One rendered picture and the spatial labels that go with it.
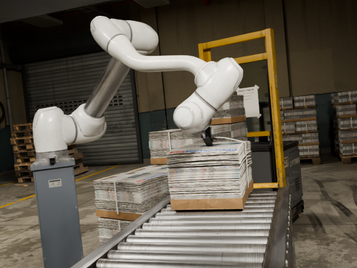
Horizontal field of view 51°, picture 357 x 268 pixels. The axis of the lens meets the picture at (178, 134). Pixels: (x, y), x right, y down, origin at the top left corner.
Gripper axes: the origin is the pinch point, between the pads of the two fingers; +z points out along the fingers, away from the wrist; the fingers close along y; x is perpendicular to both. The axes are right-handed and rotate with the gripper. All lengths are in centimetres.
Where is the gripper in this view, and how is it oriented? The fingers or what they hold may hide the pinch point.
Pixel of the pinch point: (211, 122)
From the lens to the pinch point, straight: 161.1
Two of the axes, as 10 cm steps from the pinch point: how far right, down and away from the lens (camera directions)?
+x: 9.5, -0.7, -3.0
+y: 0.6, 10.0, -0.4
